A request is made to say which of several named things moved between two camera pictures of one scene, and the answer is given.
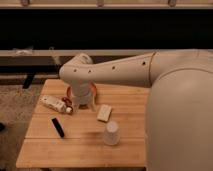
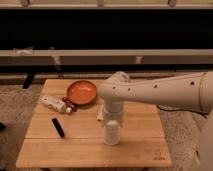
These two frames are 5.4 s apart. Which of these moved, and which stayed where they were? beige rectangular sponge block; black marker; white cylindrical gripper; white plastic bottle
Moved: white cylindrical gripper
Stayed: black marker; white plastic bottle; beige rectangular sponge block
